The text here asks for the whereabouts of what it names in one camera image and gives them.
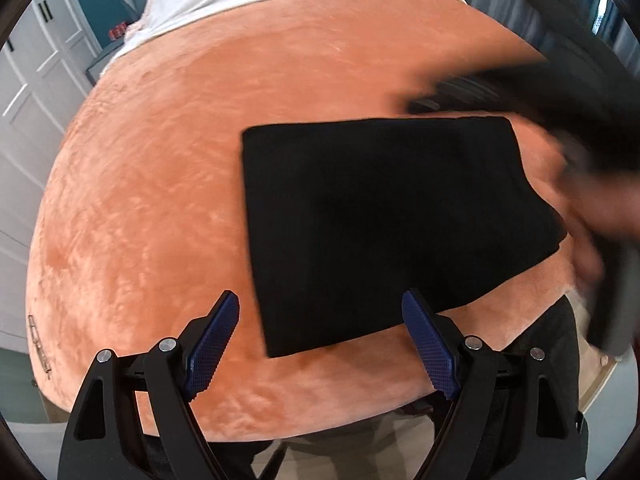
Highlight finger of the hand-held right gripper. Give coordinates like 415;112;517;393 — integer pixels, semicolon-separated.
407;61;551;117

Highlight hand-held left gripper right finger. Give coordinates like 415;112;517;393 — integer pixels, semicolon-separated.
401;288;587;480

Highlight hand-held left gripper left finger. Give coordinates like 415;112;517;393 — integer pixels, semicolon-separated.
57;289;241;480

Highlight black pants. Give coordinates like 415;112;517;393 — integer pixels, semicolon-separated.
242;116;569;359

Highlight person's right hand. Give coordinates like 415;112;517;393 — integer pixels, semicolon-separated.
557;170;640;288

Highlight grey blue curtain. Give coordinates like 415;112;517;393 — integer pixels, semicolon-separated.
435;0;640;78

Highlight orange plush blanket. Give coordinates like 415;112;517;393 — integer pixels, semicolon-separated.
24;0;601;443

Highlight blue grey nightstand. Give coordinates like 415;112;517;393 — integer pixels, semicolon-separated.
86;47;121;87

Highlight white wardrobe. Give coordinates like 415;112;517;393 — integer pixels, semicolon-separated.
0;0;103;348

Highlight pink lace cloth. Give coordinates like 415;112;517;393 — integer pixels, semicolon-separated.
125;0;168;43

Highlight thin frame eyeglasses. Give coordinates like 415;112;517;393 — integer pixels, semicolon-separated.
27;314;54;380

